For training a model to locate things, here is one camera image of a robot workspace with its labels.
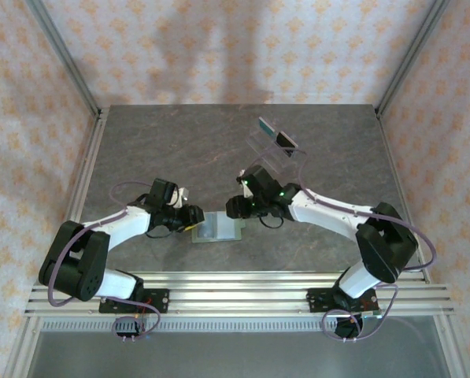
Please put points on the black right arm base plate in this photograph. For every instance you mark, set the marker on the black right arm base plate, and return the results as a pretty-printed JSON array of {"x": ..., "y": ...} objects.
[{"x": 317, "y": 299}]

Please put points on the small green circuit board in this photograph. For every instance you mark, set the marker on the small green circuit board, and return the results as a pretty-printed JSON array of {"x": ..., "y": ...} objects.
[{"x": 372, "y": 313}]

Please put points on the pale green card holder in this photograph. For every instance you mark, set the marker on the pale green card holder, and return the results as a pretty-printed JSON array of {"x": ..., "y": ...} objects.
[{"x": 224, "y": 228}]

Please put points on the aluminium table side rail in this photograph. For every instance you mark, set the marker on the aluminium table side rail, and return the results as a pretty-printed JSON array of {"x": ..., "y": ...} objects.
[
  {"x": 387, "y": 138},
  {"x": 95, "y": 149}
]

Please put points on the aluminium lower frame bar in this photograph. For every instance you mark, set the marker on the aluminium lower frame bar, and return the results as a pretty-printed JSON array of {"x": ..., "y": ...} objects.
[
  {"x": 20, "y": 358},
  {"x": 449, "y": 346}
]

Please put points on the aluminium mounting rail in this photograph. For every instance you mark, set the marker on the aluminium mounting rail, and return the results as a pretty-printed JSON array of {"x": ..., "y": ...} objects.
[{"x": 234, "y": 295}]

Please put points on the small black electronics box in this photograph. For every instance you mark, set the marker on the small black electronics box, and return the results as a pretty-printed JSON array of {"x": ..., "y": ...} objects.
[{"x": 126, "y": 327}]

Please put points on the grey metal lower panel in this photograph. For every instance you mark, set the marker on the grey metal lower panel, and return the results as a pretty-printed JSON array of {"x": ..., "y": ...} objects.
[{"x": 234, "y": 354}]

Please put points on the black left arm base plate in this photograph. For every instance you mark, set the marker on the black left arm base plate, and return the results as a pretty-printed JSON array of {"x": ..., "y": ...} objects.
[{"x": 160, "y": 301}]

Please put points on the aluminium frame post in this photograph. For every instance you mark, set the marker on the aluminium frame post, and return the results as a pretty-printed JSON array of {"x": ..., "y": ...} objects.
[
  {"x": 411, "y": 55},
  {"x": 61, "y": 55}
]

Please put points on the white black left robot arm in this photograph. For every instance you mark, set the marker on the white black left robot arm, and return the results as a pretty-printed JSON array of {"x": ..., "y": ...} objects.
[{"x": 120, "y": 224}]

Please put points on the clear acrylic card stand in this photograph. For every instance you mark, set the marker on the clear acrylic card stand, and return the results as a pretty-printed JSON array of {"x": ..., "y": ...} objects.
[{"x": 266, "y": 149}]

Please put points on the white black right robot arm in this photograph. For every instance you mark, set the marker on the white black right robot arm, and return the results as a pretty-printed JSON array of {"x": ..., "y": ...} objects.
[{"x": 329, "y": 212}]

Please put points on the orange patterned white curtain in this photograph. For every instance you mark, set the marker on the orange patterned white curtain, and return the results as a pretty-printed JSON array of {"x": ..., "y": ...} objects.
[{"x": 234, "y": 39}]

